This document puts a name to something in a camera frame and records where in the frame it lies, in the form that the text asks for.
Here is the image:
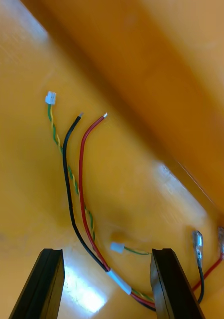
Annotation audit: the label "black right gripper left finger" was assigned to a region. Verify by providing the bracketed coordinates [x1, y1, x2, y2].
[8, 248, 66, 319]

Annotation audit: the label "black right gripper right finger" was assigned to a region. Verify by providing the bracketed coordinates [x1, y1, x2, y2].
[150, 248, 206, 319]

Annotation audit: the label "red black green-yellow wire harness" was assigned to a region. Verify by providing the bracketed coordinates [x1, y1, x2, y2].
[44, 91, 224, 312]

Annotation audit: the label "yellow-orange plastic bin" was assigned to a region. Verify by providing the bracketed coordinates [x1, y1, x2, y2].
[0, 0, 224, 319]

